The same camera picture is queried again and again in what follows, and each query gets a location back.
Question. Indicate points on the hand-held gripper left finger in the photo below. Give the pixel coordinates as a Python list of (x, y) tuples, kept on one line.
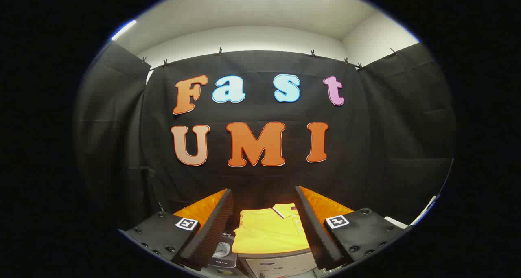
[(211, 229)]

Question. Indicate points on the row of black cloth clips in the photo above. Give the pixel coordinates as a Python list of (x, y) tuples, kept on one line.
[(220, 51)]

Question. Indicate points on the grey washing machine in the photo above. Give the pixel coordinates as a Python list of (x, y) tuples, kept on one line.
[(223, 251)]

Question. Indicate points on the grey cabinet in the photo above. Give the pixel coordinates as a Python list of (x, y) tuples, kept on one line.
[(281, 265)]

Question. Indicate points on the ceiling light strip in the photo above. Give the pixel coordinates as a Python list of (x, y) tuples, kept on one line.
[(124, 29)]

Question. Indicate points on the white flat board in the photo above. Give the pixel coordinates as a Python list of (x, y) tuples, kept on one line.
[(395, 221)]

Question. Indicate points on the yellow polo shirt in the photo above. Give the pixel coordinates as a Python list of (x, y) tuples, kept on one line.
[(268, 231)]

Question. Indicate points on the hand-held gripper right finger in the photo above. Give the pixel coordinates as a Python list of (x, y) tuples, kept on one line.
[(315, 229)]

